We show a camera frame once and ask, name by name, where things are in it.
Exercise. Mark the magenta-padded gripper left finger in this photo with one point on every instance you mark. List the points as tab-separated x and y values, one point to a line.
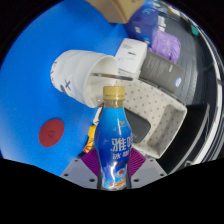
76	171

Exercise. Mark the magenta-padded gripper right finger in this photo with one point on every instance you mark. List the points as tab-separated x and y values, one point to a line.
148	171

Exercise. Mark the blue drink bottle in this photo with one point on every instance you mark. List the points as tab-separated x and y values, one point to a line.
113	140

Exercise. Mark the yellow multimeter with red leads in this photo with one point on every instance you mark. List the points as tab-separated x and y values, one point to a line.
91	140

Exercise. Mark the black rectangular speaker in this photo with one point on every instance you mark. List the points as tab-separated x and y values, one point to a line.
138	126

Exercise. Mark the flat round red coaster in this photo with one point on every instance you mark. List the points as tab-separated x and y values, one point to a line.
51	132

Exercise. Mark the dark overhead shelf unit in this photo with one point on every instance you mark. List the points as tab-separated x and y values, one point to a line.
193	133

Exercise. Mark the white dotted fabric bin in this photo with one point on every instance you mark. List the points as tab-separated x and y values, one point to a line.
156	106

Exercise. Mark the metal spoon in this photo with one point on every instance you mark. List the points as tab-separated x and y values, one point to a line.
113	77

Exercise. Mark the dark grey flat box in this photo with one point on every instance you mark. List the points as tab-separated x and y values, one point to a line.
163	71

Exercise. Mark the small white box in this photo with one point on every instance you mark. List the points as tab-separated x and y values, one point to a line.
131	55

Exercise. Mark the purple plastic bag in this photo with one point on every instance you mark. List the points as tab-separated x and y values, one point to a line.
166	46

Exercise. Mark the blue cardboard box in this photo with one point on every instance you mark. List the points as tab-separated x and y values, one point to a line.
143	23

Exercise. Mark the teal plastic bin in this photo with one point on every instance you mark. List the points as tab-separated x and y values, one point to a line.
195	30

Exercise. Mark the brown cardboard box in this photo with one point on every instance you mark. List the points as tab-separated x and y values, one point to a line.
116	10

